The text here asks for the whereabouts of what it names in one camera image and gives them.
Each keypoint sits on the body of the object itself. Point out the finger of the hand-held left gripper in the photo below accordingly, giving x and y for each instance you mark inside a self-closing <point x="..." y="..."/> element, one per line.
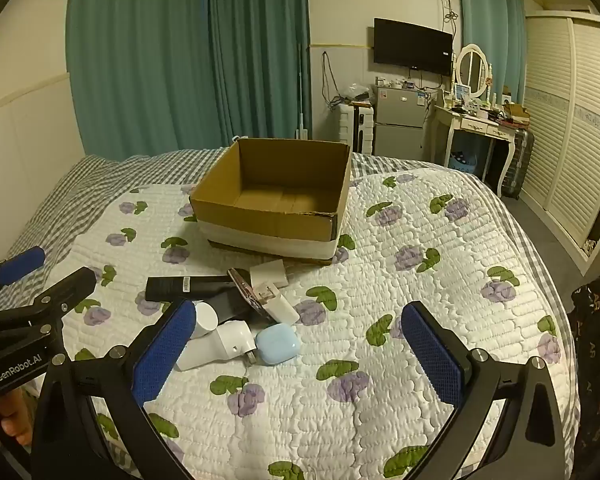
<point x="20" y="264"/>
<point x="65" y="287"/>

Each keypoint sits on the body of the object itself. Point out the black cosmetic tube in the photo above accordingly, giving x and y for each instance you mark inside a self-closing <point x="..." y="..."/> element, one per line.
<point x="190" y="287"/>

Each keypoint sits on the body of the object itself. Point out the wide green curtain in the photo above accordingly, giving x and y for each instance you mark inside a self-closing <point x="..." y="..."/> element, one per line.
<point x="140" y="55"/>

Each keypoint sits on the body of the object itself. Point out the white dressing table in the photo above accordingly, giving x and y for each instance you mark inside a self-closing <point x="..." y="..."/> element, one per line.
<point x="472" y="122"/>

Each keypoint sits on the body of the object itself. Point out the white mop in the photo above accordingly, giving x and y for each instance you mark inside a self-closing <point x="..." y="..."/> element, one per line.
<point x="300" y="100"/>

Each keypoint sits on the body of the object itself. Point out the white floral quilt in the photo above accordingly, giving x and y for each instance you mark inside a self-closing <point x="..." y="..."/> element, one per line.
<point x="380" y="260"/>

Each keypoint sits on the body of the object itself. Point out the clear plastic bag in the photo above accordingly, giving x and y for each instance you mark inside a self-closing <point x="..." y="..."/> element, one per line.
<point x="356" y="92"/>

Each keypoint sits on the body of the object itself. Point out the dark suitcase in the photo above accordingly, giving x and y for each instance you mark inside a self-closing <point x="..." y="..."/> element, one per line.
<point x="520" y="160"/>

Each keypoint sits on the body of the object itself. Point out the white louvred wardrobe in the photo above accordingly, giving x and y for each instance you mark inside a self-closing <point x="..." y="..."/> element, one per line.
<point x="575" y="110"/>

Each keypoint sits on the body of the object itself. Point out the blue laundry basket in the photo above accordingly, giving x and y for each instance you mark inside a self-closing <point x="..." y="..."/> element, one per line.
<point x="462" y="164"/>

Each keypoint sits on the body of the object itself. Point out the white plug charger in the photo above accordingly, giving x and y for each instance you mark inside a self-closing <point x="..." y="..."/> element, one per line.
<point x="282" y="307"/>

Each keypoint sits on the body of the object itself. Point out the small brown cardboard box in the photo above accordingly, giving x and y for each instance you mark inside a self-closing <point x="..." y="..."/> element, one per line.
<point x="516" y="111"/>

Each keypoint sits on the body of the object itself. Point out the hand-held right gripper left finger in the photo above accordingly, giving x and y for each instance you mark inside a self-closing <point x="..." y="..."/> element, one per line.
<point x="165" y="355"/>

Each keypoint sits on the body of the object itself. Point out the small black object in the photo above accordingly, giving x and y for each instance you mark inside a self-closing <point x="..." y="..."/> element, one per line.
<point x="232" y="309"/>

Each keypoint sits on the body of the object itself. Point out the black printed clothing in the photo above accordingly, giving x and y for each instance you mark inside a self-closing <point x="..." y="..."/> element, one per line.
<point x="597" y="350"/>

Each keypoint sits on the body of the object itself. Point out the person's left hand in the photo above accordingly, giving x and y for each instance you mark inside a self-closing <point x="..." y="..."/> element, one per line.
<point x="15" y="420"/>

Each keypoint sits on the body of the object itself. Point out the white soft tube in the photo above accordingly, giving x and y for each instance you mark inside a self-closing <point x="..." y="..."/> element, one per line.
<point x="215" y="347"/>

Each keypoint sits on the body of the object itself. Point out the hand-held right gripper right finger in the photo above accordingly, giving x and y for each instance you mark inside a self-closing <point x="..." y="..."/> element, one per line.
<point x="432" y="355"/>

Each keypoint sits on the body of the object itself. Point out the narrow green curtain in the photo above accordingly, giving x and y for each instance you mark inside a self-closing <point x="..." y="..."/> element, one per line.
<point x="490" y="10"/>

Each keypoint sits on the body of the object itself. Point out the black wall television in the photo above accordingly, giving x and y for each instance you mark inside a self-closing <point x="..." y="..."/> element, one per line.
<point x="412" y="46"/>

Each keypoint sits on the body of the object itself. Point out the white ribbed suitcase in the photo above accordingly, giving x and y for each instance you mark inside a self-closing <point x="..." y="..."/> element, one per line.
<point x="355" y="127"/>

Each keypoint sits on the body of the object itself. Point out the light blue earbuds case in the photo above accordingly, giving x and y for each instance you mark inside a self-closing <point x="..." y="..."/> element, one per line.
<point x="277" y="344"/>

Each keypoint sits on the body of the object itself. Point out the silver fridge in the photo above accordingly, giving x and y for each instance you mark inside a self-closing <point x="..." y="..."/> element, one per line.
<point x="399" y="122"/>

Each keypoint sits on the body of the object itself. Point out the oval vanity mirror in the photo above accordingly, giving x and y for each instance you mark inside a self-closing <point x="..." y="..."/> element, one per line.
<point x="472" y="70"/>

